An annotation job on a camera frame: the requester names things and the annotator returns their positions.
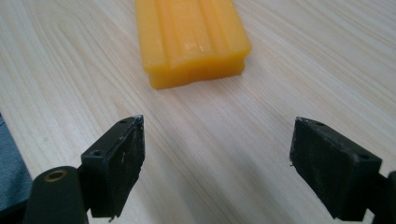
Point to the grey-blue cloth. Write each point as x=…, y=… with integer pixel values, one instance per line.
x=11, y=174

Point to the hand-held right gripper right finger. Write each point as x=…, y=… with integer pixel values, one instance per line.
x=330, y=174

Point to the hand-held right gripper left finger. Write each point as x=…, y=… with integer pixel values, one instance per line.
x=115, y=168

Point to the yellow soap bar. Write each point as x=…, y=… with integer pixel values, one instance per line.
x=193, y=40

